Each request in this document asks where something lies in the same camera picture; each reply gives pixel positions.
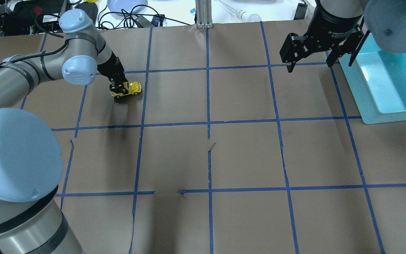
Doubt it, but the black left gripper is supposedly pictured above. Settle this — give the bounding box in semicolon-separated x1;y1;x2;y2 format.
97;56;126;99

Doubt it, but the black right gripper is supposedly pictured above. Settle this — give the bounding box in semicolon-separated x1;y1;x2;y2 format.
280;7;364;73

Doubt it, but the yellow beetle toy car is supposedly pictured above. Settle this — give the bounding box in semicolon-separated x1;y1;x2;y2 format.
110;81;142;96

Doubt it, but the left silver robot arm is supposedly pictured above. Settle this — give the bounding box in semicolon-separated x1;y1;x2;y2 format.
0;9;129;254

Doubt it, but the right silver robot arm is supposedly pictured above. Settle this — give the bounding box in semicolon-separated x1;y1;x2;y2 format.
280;0;406;72

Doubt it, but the turquoise plastic bin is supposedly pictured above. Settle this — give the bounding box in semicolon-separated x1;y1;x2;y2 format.
339;35;406;124

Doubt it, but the blue plastic plate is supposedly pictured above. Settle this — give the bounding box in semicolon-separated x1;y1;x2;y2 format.
107;0;148;14

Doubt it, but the aluminium frame post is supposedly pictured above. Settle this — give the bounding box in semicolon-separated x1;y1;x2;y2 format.
195;0;213;29

